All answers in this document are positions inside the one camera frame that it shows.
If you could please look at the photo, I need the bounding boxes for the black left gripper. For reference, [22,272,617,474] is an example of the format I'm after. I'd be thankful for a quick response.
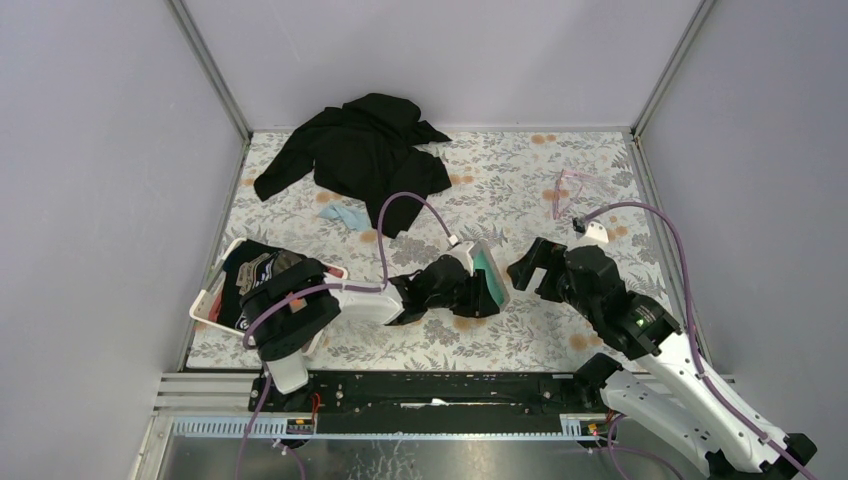
[424,267,499,318]

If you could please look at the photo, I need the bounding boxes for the light blue cleaning cloth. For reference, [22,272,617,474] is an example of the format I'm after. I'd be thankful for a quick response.
[318,203,372,232]

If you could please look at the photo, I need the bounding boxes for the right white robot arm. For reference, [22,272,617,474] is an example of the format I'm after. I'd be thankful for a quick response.
[507,238,817,479]

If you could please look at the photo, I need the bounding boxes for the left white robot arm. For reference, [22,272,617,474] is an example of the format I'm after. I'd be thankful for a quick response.
[240,254,509,411]

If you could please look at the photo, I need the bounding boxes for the black garment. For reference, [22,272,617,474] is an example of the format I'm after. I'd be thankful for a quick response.
[254,93,452,238]

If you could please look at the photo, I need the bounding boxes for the white basket with clothes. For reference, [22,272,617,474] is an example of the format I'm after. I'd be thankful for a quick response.
[189,237,306,342]

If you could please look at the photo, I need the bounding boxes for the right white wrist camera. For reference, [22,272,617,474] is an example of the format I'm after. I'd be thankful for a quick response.
[573,218,609,248]

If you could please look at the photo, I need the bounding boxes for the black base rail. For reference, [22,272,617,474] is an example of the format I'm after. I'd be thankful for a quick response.
[248,370,612,436]

